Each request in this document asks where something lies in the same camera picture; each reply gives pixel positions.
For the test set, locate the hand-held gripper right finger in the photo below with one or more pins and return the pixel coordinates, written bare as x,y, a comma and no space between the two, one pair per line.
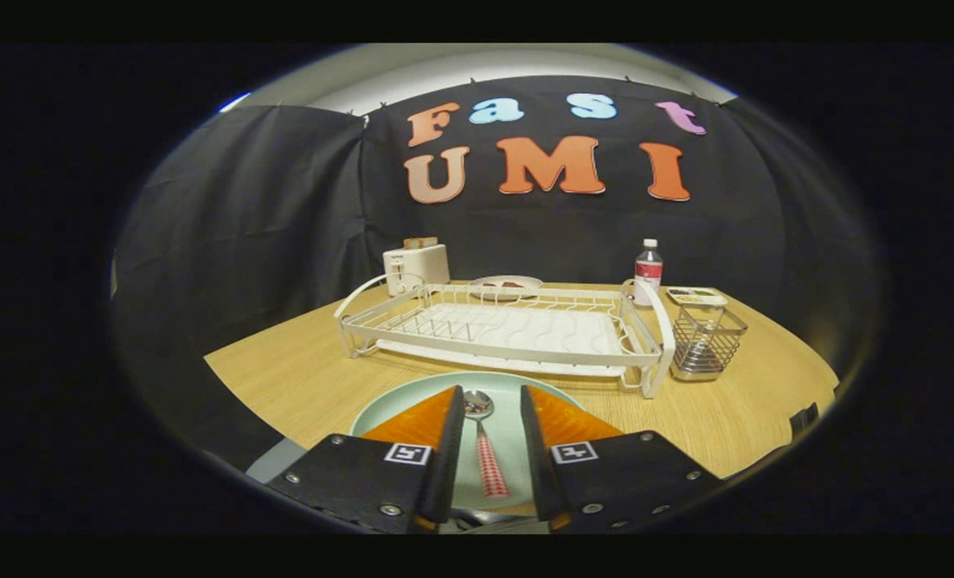
537,474

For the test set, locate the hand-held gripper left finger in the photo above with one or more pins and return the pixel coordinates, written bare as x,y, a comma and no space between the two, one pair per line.
449,474

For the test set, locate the light green plate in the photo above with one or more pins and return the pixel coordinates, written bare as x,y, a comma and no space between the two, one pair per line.
389,409

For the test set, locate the white oval plate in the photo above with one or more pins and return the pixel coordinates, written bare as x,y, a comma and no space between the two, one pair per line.
529,281

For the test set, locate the white toaster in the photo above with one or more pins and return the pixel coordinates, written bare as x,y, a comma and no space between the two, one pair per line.
421,265

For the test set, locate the clear bottle with red label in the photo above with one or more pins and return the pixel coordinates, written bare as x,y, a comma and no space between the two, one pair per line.
649,273

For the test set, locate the white divided tray with beans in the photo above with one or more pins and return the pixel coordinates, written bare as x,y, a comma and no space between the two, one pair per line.
698,299

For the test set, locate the black block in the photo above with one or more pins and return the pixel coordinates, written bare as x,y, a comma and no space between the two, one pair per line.
805,419

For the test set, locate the black backdrop cloth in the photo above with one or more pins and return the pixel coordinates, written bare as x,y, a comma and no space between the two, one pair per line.
284,225

